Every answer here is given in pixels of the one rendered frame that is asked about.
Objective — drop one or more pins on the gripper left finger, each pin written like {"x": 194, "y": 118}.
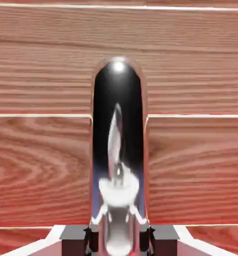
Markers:
{"x": 73, "y": 234}

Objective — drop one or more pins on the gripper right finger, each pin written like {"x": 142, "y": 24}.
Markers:
{"x": 165, "y": 234}

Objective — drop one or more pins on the red wood cabinet door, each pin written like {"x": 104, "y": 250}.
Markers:
{"x": 41, "y": 170}
{"x": 41, "y": 60}
{"x": 15, "y": 240}

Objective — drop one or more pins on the red wood cabinet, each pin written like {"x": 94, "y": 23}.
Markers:
{"x": 71, "y": 1}

